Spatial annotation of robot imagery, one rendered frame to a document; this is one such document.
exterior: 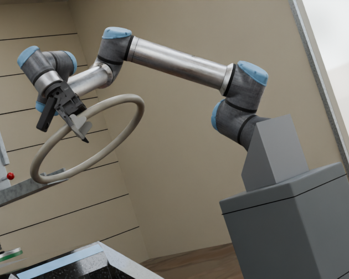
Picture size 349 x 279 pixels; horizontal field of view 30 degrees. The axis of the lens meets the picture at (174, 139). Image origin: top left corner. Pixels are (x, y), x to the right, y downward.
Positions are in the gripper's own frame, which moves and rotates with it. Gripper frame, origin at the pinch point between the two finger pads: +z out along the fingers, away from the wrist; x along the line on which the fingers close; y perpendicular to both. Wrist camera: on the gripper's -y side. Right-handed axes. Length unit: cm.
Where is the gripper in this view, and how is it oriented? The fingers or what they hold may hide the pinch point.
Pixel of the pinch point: (82, 139)
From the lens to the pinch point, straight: 215.5
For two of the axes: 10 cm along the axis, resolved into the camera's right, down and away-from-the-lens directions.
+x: 1.3, 2.2, 9.7
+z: 6.0, 7.6, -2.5
